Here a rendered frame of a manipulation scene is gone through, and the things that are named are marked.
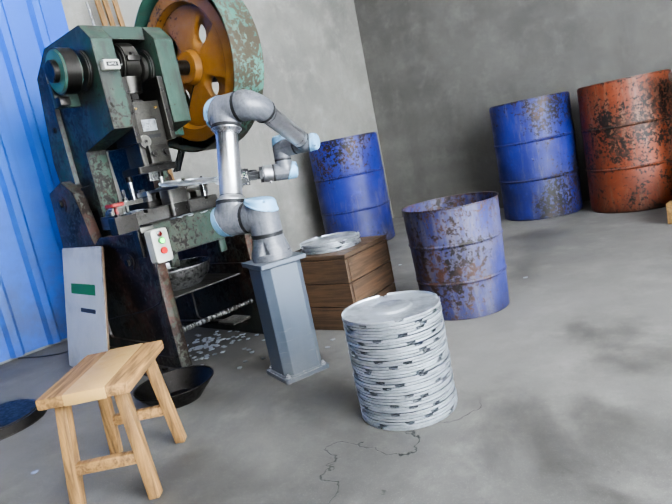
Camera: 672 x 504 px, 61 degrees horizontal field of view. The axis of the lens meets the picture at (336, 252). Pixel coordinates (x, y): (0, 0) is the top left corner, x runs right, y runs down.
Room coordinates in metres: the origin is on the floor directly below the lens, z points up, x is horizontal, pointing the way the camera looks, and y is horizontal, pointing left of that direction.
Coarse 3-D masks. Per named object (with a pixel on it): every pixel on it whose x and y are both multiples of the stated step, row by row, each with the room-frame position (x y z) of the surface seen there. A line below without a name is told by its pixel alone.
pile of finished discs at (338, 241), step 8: (344, 232) 2.79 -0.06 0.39; (352, 232) 2.75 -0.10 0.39; (312, 240) 2.76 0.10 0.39; (320, 240) 2.66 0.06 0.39; (328, 240) 2.62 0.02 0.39; (336, 240) 2.60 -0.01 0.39; (344, 240) 2.55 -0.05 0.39; (352, 240) 2.62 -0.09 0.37; (360, 240) 2.65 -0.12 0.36; (304, 248) 2.60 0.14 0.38; (312, 248) 2.56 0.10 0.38; (320, 248) 2.54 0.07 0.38; (328, 248) 2.53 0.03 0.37; (336, 248) 2.54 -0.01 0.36; (344, 248) 2.54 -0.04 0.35
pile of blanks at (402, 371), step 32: (416, 320) 1.49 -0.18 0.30; (352, 352) 1.55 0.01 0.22; (384, 352) 1.47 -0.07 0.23; (416, 352) 1.48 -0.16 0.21; (448, 352) 1.56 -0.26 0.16; (384, 384) 1.47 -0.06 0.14; (416, 384) 1.46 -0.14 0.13; (448, 384) 1.51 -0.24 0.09; (384, 416) 1.50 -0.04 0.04; (416, 416) 1.46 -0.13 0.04
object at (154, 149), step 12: (144, 108) 2.62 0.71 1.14; (156, 108) 2.67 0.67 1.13; (144, 120) 2.61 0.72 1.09; (156, 120) 2.66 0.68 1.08; (144, 132) 2.60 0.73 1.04; (156, 132) 2.64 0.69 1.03; (144, 144) 2.58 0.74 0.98; (156, 144) 2.60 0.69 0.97; (132, 156) 2.62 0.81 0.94; (144, 156) 2.58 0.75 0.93; (156, 156) 2.59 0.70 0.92; (168, 156) 2.63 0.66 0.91; (132, 168) 2.64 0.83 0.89
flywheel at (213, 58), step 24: (168, 0) 2.93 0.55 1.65; (192, 0) 2.81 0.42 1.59; (168, 24) 3.02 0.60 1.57; (192, 24) 2.89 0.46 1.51; (216, 24) 2.72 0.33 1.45; (192, 48) 2.92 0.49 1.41; (216, 48) 2.80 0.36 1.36; (192, 72) 2.89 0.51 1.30; (216, 72) 2.83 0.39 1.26; (192, 96) 2.98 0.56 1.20; (192, 120) 3.02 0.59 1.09
